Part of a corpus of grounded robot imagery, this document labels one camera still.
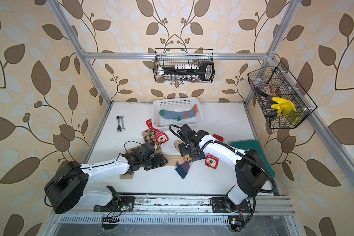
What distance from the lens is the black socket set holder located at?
823 millimetres

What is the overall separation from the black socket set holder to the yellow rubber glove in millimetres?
366

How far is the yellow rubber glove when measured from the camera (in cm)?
67
